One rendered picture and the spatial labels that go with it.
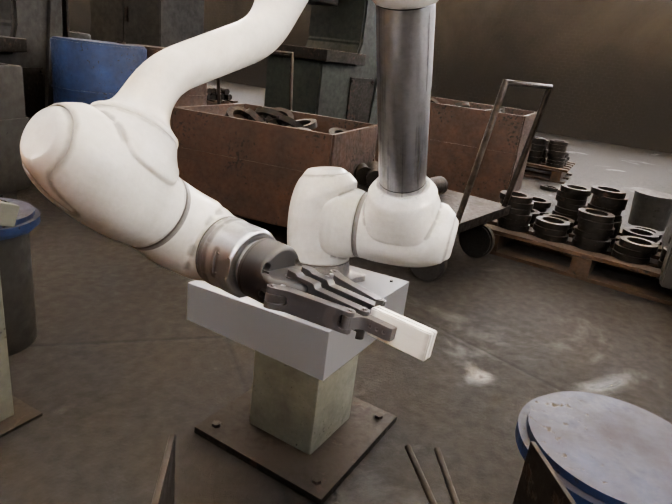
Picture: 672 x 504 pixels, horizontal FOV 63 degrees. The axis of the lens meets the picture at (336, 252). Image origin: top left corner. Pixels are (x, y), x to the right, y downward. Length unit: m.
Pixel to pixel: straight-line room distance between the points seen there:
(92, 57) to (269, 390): 2.79
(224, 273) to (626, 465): 0.69
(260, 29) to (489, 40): 11.48
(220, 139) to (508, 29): 9.76
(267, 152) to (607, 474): 2.21
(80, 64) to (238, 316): 2.83
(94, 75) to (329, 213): 2.78
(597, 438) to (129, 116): 0.85
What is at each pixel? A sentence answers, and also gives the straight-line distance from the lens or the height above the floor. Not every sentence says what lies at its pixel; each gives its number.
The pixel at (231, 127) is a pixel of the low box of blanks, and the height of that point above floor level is 0.57.
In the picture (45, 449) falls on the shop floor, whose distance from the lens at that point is 1.57.
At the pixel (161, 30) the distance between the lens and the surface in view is 5.28.
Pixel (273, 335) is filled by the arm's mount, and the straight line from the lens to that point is 1.17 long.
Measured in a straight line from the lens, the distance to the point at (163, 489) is 0.37.
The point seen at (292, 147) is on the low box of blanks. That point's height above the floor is 0.53.
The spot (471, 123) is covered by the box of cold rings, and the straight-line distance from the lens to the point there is 4.00.
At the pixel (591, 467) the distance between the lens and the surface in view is 0.97.
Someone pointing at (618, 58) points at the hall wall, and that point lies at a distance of 11.89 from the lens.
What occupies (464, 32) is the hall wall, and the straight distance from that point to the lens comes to 12.40.
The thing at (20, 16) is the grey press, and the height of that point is 0.97.
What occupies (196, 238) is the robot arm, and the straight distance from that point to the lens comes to 0.68.
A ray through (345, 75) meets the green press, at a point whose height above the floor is 0.80.
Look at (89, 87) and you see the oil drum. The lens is 3.84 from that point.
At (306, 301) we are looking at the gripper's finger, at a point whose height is 0.73.
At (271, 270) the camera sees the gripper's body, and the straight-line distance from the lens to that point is 0.63.
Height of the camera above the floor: 0.97
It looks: 20 degrees down
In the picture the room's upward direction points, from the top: 7 degrees clockwise
